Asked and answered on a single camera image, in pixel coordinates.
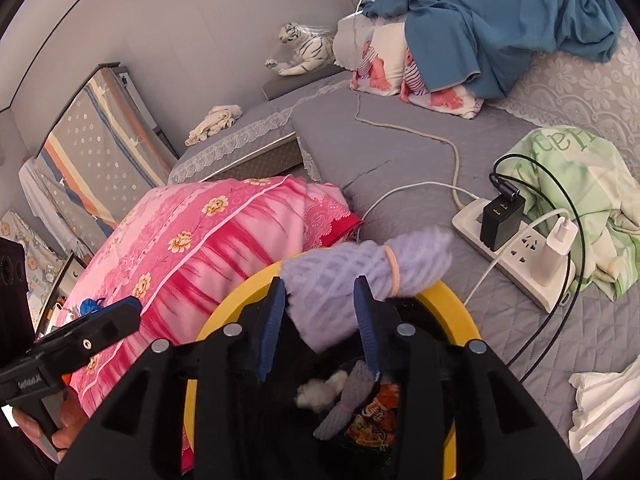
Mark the white power strip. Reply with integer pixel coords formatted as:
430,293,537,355
452,197,578,311

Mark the blue curtain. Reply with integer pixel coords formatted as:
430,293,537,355
350,0,626,98

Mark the white crumpled cloth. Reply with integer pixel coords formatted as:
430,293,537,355
567,357,640,453

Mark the thin white cable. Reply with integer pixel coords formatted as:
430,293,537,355
361,181,481,226

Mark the baby print pillow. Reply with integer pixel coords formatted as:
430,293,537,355
350,25,407,96
400,50,485,120

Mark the grey bolster pillow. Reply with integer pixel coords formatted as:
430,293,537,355
262,67,351,101

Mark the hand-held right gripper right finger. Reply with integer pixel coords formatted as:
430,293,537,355
352,276,583,480

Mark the black charger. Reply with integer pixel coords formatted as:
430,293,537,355
480,192,527,252

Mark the white tissue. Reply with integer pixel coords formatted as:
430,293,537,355
294,371,346,408

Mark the grey quilted mattress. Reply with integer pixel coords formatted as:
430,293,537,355
292,80,640,480

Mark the yellow round bin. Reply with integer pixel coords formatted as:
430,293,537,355
182,260,481,480

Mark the white foam fruit net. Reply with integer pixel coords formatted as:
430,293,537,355
314,360,381,441

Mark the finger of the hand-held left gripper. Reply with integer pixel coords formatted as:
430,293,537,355
35,296,142,376

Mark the black cable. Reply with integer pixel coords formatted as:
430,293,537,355
492,154,588,386

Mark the grey bed with lace trim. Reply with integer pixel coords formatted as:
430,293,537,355
167,67,353,186

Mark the striped grey cloth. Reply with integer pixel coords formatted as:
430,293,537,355
20,65,173,241

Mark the white charger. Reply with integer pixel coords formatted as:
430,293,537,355
544,217,578,271

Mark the white cloth cover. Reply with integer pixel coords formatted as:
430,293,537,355
19,157,66,231

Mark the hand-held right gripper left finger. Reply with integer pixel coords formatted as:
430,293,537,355
55,276,288,480

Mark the white tiger plush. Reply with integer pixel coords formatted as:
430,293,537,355
264,22,336,77

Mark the orange snack wrapper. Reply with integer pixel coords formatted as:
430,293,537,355
345,382,403,448

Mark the light green cloth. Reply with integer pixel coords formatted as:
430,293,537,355
502,125,640,303

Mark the beige power cord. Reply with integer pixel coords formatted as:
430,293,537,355
350,0,463,208

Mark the person's left hand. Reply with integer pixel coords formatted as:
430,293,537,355
12,389,84,463

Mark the cartoon printed cloth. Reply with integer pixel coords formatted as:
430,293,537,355
0,210,57,306

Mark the white charger cable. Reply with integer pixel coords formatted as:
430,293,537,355
462,207,571,306

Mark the blue wrapper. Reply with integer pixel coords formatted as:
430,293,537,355
75,297,107,317

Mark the pink floral blanket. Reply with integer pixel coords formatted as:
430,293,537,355
35,176,363,476

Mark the cream crumpled cloth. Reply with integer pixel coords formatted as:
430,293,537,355
185,105,243,147

